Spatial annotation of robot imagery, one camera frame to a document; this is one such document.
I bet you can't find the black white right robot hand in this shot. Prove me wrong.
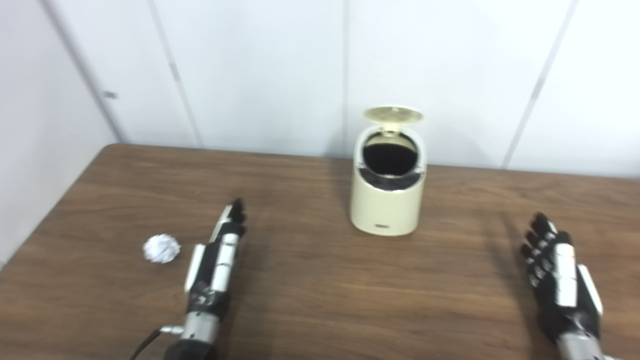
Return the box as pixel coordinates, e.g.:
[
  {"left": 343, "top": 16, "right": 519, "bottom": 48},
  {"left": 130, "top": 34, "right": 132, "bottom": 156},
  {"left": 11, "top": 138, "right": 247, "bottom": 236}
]
[{"left": 520, "top": 212, "right": 604, "bottom": 343}]

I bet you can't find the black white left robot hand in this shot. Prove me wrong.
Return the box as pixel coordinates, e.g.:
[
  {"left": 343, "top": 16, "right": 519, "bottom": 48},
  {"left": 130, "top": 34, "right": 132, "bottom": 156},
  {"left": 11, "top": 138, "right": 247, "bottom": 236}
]
[{"left": 184, "top": 198, "right": 248, "bottom": 321}]

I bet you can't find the white paper ball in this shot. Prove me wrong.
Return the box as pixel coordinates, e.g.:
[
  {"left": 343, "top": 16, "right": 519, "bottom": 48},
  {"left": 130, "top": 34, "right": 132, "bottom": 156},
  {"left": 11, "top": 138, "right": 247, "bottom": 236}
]
[{"left": 142, "top": 234, "right": 181, "bottom": 264}]

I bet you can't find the round cream bin lid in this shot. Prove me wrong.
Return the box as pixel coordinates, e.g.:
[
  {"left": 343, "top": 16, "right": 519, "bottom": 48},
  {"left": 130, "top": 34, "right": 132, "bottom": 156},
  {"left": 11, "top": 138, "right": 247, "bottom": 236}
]
[{"left": 363, "top": 105, "right": 424, "bottom": 125}]

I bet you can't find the cream-colored cylindrical bin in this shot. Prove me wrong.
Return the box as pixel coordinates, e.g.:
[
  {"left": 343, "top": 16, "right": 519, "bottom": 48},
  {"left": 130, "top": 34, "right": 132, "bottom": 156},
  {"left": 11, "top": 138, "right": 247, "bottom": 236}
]
[{"left": 349, "top": 106, "right": 428, "bottom": 237}]

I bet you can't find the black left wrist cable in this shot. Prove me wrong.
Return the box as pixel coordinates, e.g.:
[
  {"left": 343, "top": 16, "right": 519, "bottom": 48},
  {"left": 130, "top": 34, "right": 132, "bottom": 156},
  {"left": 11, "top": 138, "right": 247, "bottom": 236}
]
[{"left": 131, "top": 325, "right": 185, "bottom": 360}]

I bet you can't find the gray wall corner post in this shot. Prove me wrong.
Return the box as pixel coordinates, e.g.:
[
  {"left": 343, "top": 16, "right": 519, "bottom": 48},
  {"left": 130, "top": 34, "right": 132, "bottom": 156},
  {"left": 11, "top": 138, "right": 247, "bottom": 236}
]
[{"left": 40, "top": 0, "right": 123, "bottom": 146}]

